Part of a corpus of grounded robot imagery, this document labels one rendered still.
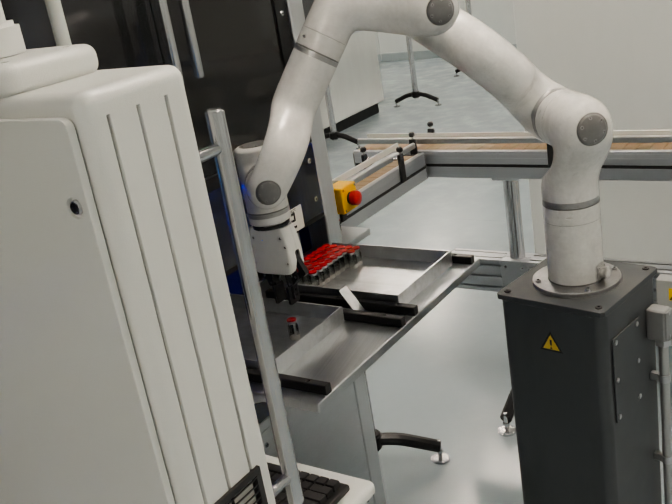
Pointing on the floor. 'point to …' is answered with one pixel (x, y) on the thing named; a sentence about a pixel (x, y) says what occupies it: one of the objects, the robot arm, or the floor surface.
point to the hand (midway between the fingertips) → (286, 292)
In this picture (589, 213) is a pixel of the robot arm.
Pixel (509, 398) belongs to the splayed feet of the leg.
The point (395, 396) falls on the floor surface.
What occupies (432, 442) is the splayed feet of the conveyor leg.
